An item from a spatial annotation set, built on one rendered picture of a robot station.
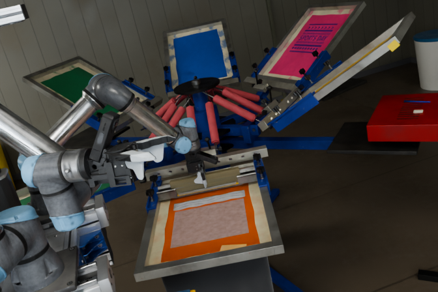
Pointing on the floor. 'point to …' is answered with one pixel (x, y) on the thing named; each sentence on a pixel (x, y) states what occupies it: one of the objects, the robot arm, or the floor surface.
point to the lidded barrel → (427, 58)
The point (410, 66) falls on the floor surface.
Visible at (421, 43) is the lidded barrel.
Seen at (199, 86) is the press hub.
